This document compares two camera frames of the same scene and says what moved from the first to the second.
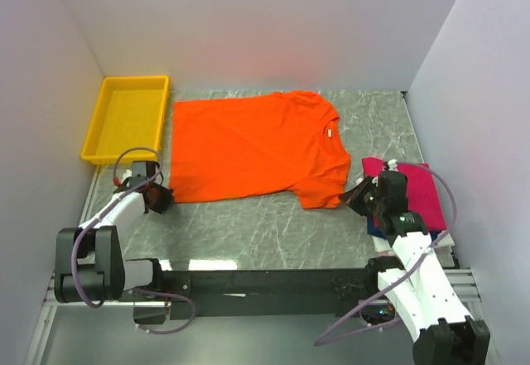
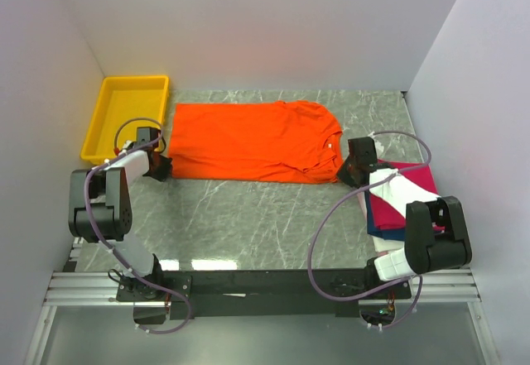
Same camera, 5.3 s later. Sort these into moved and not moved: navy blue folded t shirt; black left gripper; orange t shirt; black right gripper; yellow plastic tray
Moved: orange t shirt; black left gripper; black right gripper
Not moved: yellow plastic tray; navy blue folded t shirt
